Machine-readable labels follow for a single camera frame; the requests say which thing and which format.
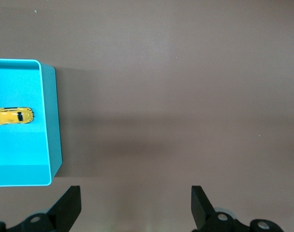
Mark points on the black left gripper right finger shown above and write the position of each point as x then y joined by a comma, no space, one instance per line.
201,210

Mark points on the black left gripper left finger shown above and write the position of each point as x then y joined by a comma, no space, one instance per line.
64,210

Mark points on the yellow beetle toy car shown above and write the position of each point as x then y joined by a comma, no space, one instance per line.
9,116

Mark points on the teal plastic bin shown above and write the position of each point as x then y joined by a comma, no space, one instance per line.
21,149

